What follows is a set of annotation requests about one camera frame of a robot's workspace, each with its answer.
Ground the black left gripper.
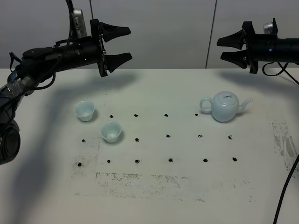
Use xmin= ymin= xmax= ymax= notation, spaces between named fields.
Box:
xmin=90 ymin=19 xmax=133 ymax=77

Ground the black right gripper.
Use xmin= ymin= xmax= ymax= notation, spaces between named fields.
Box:
xmin=217 ymin=21 xmax=258 ymax=74

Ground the light blue porcelain teapot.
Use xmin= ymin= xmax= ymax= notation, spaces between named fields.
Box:
xmin=199 ymin=91 xmax=253 ymax=122

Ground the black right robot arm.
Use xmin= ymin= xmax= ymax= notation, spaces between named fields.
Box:
xmin=217 ymin=19 xmax=299 ymax=74

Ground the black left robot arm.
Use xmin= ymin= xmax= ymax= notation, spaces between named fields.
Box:
xmin=0 ymin=19 xmax=132 ymax=164

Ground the far light blue teacup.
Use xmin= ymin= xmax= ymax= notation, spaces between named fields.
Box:
xmin=74 ymin=100 xmax=95 ymax=122

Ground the light blue teacup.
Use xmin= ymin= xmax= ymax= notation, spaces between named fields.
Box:
xmin=99 ymin=121 xmax=122 ymax=143
xmin=74 ymin=100 xmax=95 ymax=122

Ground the near light blue teacup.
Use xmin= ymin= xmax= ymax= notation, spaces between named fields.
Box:
xmin=99 ymin=121 xmax=122 ymax=143

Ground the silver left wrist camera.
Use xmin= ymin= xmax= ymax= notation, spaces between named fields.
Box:
xmin=72 ymin=8 xmax=87 ymax=38

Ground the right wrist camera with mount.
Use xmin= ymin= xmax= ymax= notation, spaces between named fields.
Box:
xmin=263 ymin=18 xmax=278 ymax=35

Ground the black braided right cable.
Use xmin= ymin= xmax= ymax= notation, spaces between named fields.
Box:
xmin=262 ymin=61 xmax=299 ymax=224

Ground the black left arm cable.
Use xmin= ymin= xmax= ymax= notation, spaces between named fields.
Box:
xmin=9 ymin=0 xmax=78 ymax=91

